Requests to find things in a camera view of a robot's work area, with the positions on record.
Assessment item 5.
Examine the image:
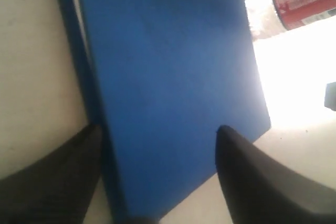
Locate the clear plastic water bottle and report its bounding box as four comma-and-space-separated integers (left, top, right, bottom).
245, 0, 335, 40

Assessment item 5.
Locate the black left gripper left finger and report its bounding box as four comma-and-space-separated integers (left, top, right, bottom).
1, 124, 102, 223

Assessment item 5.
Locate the blue binder folder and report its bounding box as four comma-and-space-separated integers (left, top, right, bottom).
58, 0, 271, 223

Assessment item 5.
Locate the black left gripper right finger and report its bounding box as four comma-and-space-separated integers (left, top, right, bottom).
215, 125, 335, 223

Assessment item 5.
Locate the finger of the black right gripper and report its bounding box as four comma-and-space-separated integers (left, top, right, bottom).
324, 82, 336, 111

